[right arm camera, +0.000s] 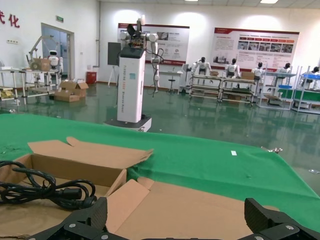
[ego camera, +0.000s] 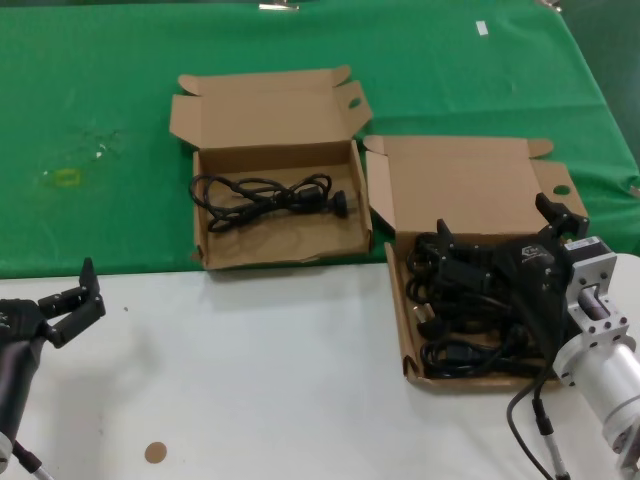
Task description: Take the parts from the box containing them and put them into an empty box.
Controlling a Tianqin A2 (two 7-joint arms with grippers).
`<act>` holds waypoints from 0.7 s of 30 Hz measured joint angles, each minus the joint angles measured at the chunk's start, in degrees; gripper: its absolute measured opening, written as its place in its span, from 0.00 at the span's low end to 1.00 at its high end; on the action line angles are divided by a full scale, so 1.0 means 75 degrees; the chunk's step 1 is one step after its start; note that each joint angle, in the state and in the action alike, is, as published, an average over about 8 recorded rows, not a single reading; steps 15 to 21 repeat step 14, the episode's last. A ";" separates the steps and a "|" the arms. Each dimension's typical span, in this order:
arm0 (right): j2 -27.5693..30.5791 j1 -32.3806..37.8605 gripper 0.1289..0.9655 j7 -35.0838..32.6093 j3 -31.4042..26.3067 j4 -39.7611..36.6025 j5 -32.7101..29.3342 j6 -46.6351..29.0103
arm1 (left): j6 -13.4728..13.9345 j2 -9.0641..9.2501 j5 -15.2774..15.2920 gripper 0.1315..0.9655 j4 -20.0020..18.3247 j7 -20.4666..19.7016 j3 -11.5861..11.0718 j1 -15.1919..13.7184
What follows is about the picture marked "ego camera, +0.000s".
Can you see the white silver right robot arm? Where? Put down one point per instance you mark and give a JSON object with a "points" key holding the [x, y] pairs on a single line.
{"points": [[600, 370]]}

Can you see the yellow tape square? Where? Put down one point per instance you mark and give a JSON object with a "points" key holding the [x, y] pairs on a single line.
{"points": [[65, 178]]}

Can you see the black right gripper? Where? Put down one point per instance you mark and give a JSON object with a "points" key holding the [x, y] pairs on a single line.
{"points": [[535, 270]]}

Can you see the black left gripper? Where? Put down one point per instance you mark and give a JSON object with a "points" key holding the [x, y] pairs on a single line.
{"points": [[17, 325]]}

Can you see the left cardboard box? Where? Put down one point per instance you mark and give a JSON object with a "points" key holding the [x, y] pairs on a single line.
{"points": [[280, 240]]}

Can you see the metal cloth clip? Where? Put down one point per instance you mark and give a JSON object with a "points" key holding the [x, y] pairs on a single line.
{"points": [[550, 3], [280, 6]]}

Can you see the white label strip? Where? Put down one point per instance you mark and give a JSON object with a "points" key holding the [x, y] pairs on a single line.
{"points": [[482, 28]]}

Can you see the clear crumpled tape patch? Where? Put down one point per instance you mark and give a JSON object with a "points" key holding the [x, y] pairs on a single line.
{"points": [[102, 147]]}

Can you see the right cardboard box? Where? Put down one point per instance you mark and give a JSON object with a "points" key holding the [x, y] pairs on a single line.
{"points": [[460, 190]]}

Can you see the brown cardboard disc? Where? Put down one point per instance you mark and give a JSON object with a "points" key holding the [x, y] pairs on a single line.
{"points": [[155, 453]]}

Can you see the green tablecloth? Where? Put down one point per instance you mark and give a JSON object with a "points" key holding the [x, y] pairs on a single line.
{"points": [[100, 75]]}

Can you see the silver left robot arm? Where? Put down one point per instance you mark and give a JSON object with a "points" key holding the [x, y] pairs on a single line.
{"points": [[4, 450]]}

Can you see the cardboard box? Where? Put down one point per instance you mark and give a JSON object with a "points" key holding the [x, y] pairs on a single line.
{"points": [[460, 190], [280, 240]]}

